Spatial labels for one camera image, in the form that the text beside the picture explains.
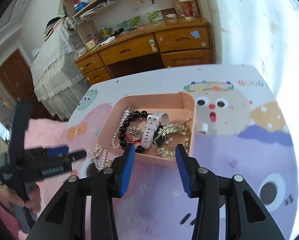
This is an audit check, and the black bead bracelet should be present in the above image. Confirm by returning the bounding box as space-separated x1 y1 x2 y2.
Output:
117 110 148 155

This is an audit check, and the white pearl bracelet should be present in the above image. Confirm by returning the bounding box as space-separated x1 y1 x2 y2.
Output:
110 107 132 149

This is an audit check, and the gold rhinestone hair clip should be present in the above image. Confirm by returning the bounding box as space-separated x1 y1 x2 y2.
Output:
153 118 191 160

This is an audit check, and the pink jewelry tray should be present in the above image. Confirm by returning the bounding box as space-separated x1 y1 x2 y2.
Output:
97 91 198 169

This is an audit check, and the pink fluffy blanket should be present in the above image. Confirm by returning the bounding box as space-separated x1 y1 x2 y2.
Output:
0 119 67 239

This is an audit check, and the white lace cloth cover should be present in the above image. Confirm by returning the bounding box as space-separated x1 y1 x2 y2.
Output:
30 23 88 120

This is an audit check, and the cartoon printed mat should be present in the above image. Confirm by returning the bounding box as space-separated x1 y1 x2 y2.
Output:
63 65 298 239

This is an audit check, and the pink smart watch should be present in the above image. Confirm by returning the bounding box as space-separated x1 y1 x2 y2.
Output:
141 112 169 150

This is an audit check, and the wooden desk with drawers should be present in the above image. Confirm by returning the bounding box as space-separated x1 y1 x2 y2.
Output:
75 17 215 85

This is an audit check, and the red patterned cup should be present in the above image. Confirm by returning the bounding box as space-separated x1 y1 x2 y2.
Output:
178 0 199 20

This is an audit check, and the white floral curtain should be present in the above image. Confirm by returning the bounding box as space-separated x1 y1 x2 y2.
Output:
198 0 299 109

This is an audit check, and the long pearl necklace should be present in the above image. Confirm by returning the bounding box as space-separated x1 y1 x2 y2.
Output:
87 144 109 170

